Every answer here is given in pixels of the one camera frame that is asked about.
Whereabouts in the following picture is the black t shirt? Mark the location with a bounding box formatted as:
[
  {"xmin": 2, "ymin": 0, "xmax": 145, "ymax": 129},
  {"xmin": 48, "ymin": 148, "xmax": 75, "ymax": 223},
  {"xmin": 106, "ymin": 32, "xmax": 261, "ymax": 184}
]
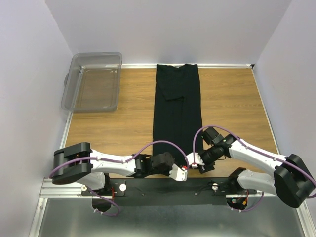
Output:
[{"xmin": 153, "ymin": 64, "xmax": 203, "ymax": 166}]

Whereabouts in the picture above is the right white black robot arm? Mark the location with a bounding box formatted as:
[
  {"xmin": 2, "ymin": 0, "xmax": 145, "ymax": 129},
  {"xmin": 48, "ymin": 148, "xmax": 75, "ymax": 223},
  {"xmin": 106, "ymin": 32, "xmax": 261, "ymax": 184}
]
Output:
[{"xmin": 193, "ymin": 125, "xmax": 316, "ymax": 208}]

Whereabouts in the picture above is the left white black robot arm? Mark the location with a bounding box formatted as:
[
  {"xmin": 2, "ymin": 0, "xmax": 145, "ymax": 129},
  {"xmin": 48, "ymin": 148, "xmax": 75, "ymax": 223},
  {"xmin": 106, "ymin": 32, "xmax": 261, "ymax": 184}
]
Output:
[{"xmin": 49, "ymin": 142, "xmax": 176, "ymax": 195}]

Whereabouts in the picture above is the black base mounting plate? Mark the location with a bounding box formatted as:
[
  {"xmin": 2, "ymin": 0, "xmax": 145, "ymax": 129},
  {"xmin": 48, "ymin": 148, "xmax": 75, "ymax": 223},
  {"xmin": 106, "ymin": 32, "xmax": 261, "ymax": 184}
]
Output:
[{"xmin": 81, "ymin": 177, "xmax": 257, "ymax": 207}]

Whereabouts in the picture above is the clear plastic bin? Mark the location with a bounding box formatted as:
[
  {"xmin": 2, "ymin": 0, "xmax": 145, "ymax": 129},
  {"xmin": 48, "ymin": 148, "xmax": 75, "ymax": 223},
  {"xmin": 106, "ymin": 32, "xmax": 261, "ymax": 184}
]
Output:
[{"xmin": 61, "ymin": 52, "xmax": 122, "ymax": 113}]

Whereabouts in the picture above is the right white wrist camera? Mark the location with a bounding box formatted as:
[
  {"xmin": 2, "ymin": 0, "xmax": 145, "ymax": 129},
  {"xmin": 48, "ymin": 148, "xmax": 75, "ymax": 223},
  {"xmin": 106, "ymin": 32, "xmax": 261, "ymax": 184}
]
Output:
[{"xmin": 185, "ymin": 152, "xmax": 205, "ymax": 169}]

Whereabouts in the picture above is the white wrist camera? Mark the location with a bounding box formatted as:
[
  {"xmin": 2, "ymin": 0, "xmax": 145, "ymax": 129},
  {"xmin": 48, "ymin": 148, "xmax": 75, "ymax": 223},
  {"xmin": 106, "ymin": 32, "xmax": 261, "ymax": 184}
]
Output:
[
  {"xmin": 169, "ymin": 164, "xmax": 188, "ymax": 182},
  {"xmin": 185, "ymin": 152, "xmax": 205, "ymax": 169}
]

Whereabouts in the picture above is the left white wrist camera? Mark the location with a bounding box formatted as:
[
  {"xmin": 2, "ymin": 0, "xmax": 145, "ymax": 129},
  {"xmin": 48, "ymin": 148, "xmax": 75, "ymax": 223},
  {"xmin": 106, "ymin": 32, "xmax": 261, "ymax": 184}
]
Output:
[{"xmin": 169, "ymin": 164, "xmax": 188, "ymax": 182}]

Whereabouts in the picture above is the aluminium frame rail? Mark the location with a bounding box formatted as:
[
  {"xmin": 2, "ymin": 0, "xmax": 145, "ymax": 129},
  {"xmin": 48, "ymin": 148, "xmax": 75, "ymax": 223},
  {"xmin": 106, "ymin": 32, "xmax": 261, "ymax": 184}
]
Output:
[{"xmin": 39, "ymin": 180, "xmax": 316, "ymax": 237}]

